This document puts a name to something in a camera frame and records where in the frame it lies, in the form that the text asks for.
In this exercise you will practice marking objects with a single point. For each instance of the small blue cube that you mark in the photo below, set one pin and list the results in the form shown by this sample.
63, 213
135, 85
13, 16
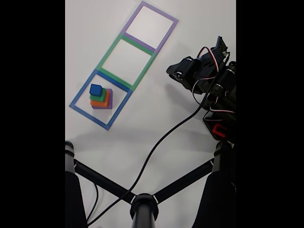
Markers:
95, 89

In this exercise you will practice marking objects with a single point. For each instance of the large purple cube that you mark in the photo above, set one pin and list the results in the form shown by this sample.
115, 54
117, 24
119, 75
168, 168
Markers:
111, 102

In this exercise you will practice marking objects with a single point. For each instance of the purple square frame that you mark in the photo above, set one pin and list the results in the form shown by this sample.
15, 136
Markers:
139, 42

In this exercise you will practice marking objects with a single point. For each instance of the blue square frame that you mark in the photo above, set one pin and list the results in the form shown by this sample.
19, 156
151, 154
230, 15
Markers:
83, 88

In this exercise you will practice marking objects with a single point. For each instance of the green square frame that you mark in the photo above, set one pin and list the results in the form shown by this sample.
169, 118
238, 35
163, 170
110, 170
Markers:
109, 51

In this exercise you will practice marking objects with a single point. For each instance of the red table clamp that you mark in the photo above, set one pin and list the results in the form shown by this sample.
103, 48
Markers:
218, 129

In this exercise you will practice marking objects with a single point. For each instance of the orange cube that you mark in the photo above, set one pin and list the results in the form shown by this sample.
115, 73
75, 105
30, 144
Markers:
102, 103

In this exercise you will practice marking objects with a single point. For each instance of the black tripod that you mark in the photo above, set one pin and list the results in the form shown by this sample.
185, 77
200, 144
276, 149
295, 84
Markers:
143, 213

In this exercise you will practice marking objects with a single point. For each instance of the green cube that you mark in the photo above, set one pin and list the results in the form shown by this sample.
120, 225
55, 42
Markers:
101, 97

